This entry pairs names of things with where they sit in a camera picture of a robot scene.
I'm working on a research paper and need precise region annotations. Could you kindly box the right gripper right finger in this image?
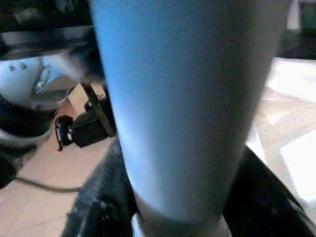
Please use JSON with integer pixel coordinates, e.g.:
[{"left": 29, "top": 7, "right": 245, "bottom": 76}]
[{"left": 221, "top": 145, "right": 316, "bottom": 237}]

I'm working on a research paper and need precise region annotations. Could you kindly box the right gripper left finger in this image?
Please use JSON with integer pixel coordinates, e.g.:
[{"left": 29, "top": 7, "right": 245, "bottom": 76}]
[{"left": 61, "top": 137, "right": 139, "bottom": 237}]

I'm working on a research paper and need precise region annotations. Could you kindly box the white plastic table top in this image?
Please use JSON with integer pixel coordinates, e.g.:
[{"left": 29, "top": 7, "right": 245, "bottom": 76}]
[{"left": 246, "top": 56, "right": 316, "bottom": 206}]

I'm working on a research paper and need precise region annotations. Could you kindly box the white plastic table leg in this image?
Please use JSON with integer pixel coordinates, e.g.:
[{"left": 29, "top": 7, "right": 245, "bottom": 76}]
[{"left": 89, "top": 0, "right": 292, "bottom": 237}]

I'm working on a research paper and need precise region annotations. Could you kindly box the black bag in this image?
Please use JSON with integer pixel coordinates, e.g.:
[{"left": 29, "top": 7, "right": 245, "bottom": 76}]
[{"left": 55, "top": 98, "right": 117, "bottom": 149}]

